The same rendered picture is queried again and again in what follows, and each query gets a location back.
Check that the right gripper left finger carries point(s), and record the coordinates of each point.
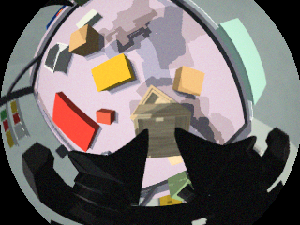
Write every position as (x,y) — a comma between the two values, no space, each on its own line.
(125,166)

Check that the yellow rectangular block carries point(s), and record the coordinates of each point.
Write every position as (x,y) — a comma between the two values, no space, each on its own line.
(112,73)

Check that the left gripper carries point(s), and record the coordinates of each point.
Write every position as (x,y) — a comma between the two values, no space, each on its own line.
(59,2)

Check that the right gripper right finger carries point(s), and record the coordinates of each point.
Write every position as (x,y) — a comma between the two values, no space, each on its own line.
(205,161)

